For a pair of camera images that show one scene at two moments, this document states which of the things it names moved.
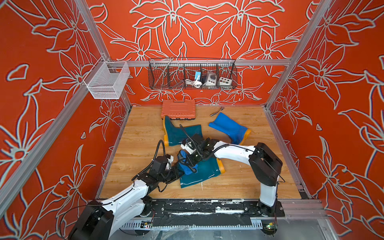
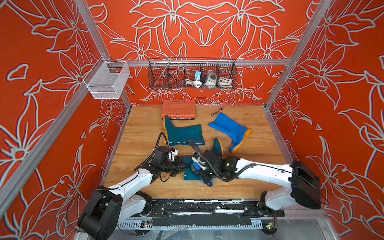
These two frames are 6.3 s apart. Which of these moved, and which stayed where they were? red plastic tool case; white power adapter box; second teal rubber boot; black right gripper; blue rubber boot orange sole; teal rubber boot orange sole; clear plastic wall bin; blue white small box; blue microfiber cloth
Moved: blue microfiber cloth; teal rubber boot orange sole; black right gripper
Stayed: blue rubber boot orange sole; clear plastic wall bin; white power adapter box; blue white small box; red plastic tool case; second teal rubber boot
